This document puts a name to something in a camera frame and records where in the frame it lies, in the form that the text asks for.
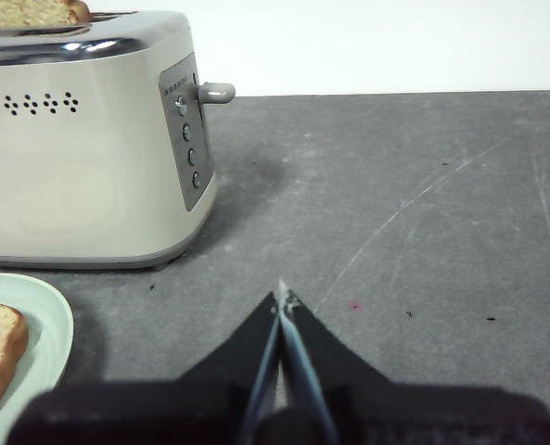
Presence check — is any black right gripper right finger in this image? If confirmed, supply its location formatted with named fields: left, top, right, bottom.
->
left=278, top=277, right=550, bottom=445

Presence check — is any cream two-slot toaster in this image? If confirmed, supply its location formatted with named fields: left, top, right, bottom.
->
left=0, top=9, right=237, bottom=271

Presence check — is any pale green round plate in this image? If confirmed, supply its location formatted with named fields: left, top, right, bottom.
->
left=0, top=273, right=75, bottom=445

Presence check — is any small toasted bread slice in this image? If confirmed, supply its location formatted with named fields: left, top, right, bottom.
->
left=0, top=0, right=92, bottom=29

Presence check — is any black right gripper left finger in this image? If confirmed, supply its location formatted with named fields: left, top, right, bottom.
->
left=7, top=290, right=282, bottom=445

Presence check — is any grey toaster lever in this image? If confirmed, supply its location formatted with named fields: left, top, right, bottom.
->
left=195, top=82, right=237, bottom=104

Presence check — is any large toasted bread slice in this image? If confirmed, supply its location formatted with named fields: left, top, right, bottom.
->
left=0, top=300, right=29, bottom=424

